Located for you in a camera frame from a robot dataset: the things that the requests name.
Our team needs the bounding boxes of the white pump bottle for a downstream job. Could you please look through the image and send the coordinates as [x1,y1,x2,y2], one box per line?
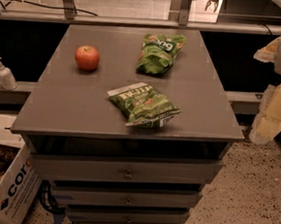
[0,57,17,90]

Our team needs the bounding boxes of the green snack bag white edge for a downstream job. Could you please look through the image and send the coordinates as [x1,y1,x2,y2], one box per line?
[108,82,181,129]

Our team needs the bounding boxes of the red apple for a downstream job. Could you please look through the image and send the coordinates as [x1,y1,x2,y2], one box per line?
[75,46,100,71]

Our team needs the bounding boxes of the grey metal frame rail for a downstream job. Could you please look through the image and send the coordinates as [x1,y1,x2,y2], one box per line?
[0,0,281,35]

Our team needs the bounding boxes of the white cardboard box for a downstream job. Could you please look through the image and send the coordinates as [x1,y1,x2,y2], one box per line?
[0,114,42,224]

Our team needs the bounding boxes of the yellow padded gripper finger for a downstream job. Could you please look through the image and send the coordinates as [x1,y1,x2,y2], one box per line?
[254,37,280,63]

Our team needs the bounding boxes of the black cable on floor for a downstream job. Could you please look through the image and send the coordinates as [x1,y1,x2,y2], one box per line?
[0,0,100,17]

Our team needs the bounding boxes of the green rice chip bag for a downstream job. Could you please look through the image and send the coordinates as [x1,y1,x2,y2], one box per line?
[136,34,187,76]

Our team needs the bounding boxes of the black cables under cabinet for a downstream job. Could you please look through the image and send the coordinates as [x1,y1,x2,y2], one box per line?
[37,180,69,215]

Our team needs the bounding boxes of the grey drawer cabinet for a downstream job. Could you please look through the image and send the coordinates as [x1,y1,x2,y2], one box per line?
[12,25,242,224]

